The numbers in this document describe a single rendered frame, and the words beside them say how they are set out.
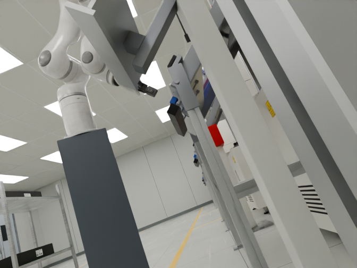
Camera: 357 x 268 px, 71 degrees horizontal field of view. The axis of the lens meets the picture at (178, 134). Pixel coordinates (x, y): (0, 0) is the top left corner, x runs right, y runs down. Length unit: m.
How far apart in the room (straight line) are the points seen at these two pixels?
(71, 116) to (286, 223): 0.85
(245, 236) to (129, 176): 9.44
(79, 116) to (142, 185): 8.96
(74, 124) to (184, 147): 8.87
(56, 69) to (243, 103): 0.83
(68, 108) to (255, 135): 0.78
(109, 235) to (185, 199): 8.77
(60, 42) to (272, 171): 0.99
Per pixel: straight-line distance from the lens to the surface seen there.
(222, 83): 0.58
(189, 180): 9.66
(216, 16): 1.03
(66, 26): 1.28
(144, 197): 9.93
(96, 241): 0.94
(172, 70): 0.87
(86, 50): 1.05
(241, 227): 0.79
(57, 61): 1.17
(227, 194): 0.77
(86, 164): 0.97
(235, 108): 0.56
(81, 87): 1.15
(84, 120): 1.07
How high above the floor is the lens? 0.32
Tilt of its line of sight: 15 degrees up
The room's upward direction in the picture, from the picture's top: 22 degrees counter-clockwise
